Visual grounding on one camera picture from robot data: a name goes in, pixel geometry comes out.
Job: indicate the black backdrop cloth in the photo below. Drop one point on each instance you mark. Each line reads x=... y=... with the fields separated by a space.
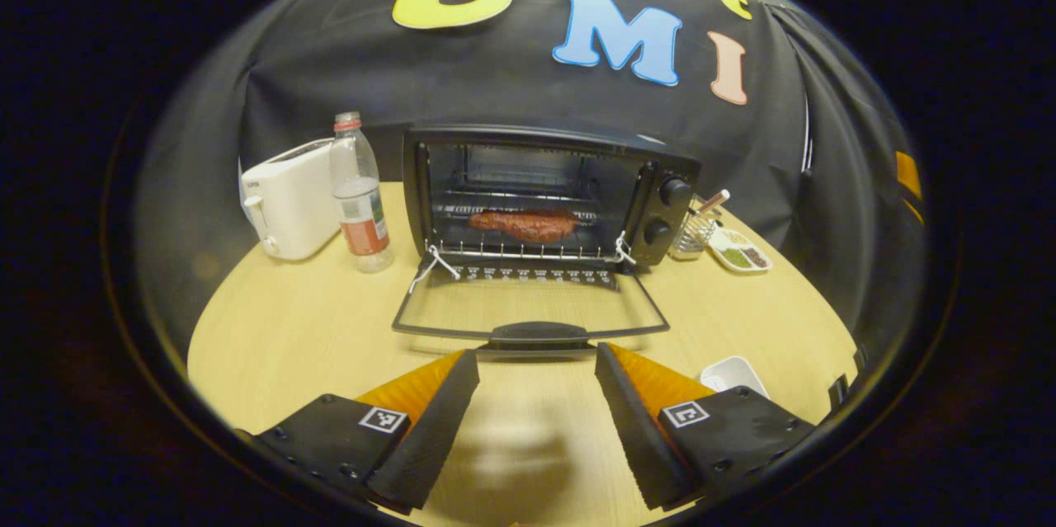
x=495 y=98

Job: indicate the white toaster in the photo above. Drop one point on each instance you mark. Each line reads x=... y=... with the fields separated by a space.
x=289 y=201

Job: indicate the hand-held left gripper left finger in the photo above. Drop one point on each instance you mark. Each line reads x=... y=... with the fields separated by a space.
x=437 y=436

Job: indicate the red meat piece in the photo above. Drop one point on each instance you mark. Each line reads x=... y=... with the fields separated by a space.
x=528 y=226

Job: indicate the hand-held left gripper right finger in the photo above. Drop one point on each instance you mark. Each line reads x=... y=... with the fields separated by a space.
x=635 y=428

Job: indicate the small white rectangular plate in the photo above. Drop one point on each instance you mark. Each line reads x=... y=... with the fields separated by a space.
x=734 y=374

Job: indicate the black electric oven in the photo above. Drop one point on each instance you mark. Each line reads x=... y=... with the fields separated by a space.
x=660 y=214

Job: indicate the white divided dish with beans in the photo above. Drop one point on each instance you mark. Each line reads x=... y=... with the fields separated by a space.
x=740 y=253

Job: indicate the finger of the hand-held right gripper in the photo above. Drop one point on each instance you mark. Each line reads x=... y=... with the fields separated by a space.
x=913 y=211
x=908 y=174

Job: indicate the clear plastic bottle red label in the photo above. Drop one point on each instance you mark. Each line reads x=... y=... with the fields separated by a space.
x=363 y=222

